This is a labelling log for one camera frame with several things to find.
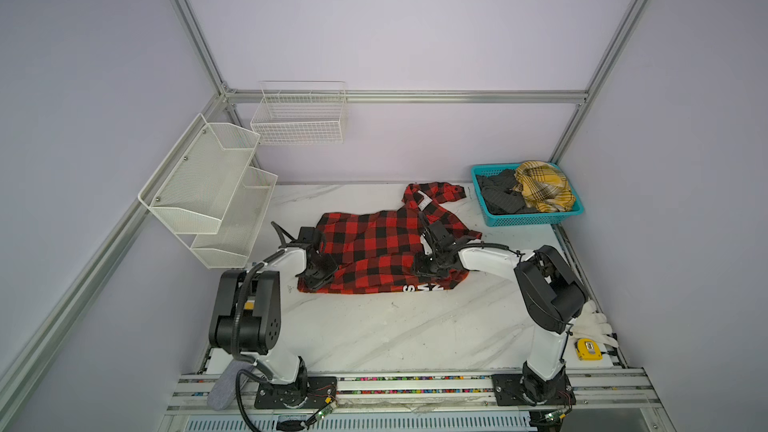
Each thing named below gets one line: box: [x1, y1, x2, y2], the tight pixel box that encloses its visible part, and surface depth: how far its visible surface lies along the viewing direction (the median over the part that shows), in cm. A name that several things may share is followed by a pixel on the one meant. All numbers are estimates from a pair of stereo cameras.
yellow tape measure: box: [574, 338, 602, 361], surface depth 81 cm
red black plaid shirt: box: [297, 182, 482, 293], surface depth 103 cm
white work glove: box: [571, 299, 619, 348], surface depth 87 cm
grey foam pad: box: [207, 359, 254, 411], surface depth 73 cm
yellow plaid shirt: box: [512, 160, 576, 213], surface depth 107 cm
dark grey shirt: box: [476, 169, 538, 215], surface depth 108 cm
